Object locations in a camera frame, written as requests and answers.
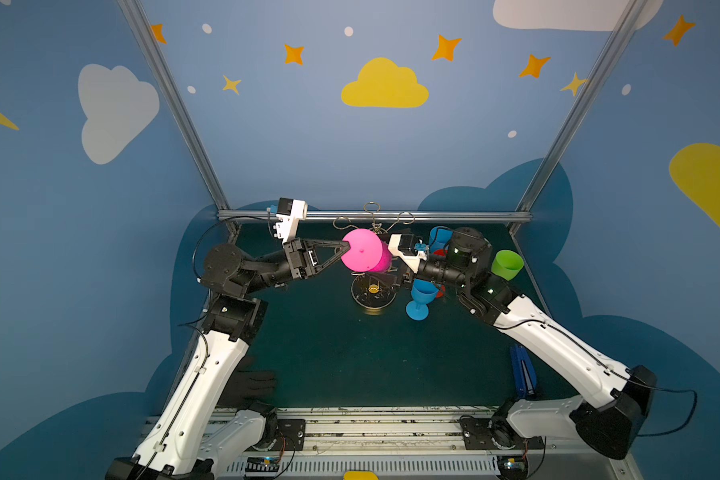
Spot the green wine glass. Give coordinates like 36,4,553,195
491,250,525,281

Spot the pink wine glass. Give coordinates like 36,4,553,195
341,229,392,273

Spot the right frame post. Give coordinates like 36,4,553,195
516,0,648,216

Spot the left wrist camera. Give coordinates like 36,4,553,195
267,197,308,244

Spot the red wine glass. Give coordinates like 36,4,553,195
433,248,447,299

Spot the blue tool at table edge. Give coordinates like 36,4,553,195
510,344,537,400

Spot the left frame post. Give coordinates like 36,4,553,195
117,0,230,210

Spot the yellow object at bottom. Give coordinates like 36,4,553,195
343,471,379,480

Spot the black glove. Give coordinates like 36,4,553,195
216,355,277,409

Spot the blue wine glass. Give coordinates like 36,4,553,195
405,279,440,321
428,226,453,255

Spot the circuit board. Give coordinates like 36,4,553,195
496,456,529,480
243,456,281,476

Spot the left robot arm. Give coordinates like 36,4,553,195
106,238,350,479

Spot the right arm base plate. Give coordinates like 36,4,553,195
458,415,545,450

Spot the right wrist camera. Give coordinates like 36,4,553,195
388,234,428,274

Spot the rear frame bar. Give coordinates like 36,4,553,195
217,208,533,224

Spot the frame post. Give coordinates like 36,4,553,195
117,0,230,210
516,0,648,216

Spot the aluminium rail base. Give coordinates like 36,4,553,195
204,406,642,479

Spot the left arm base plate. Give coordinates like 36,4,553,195
254,418,306,451

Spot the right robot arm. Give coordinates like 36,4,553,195
388,228,657,460

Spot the left circuit board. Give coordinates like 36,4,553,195
243,456,281,476

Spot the gold wire glass rack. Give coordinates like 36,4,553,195
332,201,414,315

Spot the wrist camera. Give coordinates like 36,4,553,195
388,234,428,274
267,197,308,244

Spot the right circuit board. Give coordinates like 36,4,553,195
496,456,529,480

